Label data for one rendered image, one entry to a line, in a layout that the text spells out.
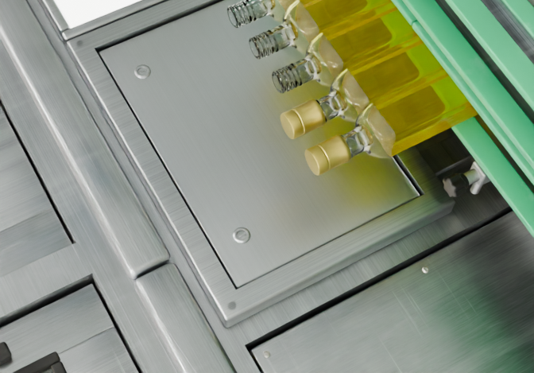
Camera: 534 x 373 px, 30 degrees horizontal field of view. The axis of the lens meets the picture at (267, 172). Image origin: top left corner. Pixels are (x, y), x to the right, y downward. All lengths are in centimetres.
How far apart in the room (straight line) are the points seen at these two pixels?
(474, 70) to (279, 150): 29
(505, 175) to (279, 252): 29
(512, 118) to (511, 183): 10
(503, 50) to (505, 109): 8
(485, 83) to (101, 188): 50
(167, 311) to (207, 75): 35
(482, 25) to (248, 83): 38
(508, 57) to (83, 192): 56
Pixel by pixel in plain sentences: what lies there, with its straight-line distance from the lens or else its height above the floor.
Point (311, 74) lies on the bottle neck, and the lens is 123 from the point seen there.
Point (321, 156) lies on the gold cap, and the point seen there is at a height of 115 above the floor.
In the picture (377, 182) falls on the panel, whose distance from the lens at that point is 131.
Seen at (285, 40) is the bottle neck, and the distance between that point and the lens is 125.
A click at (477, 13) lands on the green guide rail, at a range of 115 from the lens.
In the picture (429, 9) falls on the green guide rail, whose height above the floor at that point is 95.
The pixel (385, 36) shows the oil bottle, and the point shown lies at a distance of 125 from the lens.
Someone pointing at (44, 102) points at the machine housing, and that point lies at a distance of 138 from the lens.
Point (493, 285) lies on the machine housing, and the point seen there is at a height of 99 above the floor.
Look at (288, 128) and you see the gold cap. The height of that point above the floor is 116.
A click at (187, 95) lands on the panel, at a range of 137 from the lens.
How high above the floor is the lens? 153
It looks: 16 degrees down
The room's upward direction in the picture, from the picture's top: 115 degrees counter-clockwise
